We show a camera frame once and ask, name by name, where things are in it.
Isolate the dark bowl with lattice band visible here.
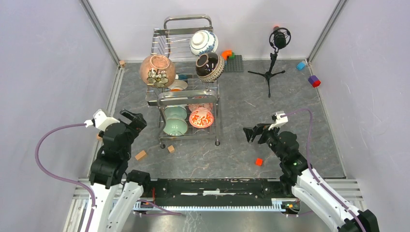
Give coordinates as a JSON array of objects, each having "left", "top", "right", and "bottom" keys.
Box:
[{"left": 195, "top": 52, "right": 225, "bottom": 83}]

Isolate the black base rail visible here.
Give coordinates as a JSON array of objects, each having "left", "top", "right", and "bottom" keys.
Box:
[{"left": 141, "top": 178, "right": 295, "bottom": 207}]

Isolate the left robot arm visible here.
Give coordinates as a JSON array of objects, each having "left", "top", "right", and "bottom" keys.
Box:
[{"left": 81, "top": 110, "right": 152, "bottom": 232}]

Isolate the grey building baseplate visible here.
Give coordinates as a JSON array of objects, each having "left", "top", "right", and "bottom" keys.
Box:
[{"left": 224, "top": 55, "right": 244, "bottom": 73}]

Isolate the white blue floral bowl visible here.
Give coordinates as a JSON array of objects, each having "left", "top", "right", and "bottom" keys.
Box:
[{"left": 190, "top": 30, "right": 219, "bottom": 57}]

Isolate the black microphone on tripod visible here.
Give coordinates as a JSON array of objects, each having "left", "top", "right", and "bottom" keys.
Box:
[{"left": 248, "top": 26, "right": 292, "bottom": 98}]

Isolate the purple and red block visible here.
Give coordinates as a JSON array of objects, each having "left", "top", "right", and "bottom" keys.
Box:
[{"left": 308, "top": 75, "right": 321, "bottom": 88}]

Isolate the light blue block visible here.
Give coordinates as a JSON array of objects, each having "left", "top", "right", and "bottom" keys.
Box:
[{"left": 296, "top": 61, "right": 307, "bottom": 71}]

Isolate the green block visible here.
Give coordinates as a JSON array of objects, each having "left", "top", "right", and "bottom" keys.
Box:
[{"left": 227, "top": 52, "right": 235, "bottom": 59}]

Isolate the celadon green rear bowl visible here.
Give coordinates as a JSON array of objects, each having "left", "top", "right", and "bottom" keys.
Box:
[{"left": 164, "top": 105, "right": 188, "bottom": 120}]

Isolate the celadon green bowl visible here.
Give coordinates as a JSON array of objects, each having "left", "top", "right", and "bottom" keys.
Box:
[
  {"left": 164, "top": 105, "right": 188, "bottom": 120},
  {"left": 163, "top": 118, "right": 188, "bottom": 136}
]

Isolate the red white patterned bowl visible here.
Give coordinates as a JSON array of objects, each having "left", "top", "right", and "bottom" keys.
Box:
[{"left": 189, "top": 108, "right": 215, "bottom": 129}]

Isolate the orange arch block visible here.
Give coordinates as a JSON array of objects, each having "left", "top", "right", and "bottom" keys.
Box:
[{"left": 221, "top": 50, "right": 232, "bottom": 60}]

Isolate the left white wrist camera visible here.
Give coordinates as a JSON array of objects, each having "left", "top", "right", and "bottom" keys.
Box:
[{"left": 84, "top": 109, "right": 120, "bottom": 131}]

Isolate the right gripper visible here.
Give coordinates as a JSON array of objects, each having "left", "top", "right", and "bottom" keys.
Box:
[{"left": 243, "top": 122, "right": 285, "bottom": 161}]

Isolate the white bowl with orange rim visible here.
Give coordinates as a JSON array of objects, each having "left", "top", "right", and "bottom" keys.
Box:
[{"left": 168, "top": 80, "right": 188, "bottom": 90}]

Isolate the red cube block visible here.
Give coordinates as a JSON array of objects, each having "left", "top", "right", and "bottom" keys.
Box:
[{"left": 255, "top": 158, "right": 263, "bottom": 166}]

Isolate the copper bowl with floral motif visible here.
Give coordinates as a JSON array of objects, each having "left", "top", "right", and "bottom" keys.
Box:
[{"left": 139, "top": 54, "right": 176, "bottom": 88}]

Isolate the long wooden block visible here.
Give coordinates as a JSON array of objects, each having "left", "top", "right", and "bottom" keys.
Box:
[{"left": 135, "top": 150, "right": 147, "bottom": 161}]

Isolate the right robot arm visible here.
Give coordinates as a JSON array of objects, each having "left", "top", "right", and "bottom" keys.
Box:
[{"left": 243, "top": 124, "right": 380, "bottom": 232}]

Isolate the celadon green front bowl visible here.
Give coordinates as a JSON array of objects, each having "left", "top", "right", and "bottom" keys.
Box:
[{"left": 163, "top": 118, "right": 188, "bottom": 136}]

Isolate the small wooden cube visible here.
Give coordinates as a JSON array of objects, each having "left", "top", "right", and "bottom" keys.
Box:
[{"left": 167, "top": 145, "right": 176, "bottom": 153}]

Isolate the steel two-tier dish rack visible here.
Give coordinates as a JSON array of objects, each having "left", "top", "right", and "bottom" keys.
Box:
[{"left": 146, "top": 14, "right": 222, "bottom": 148}]

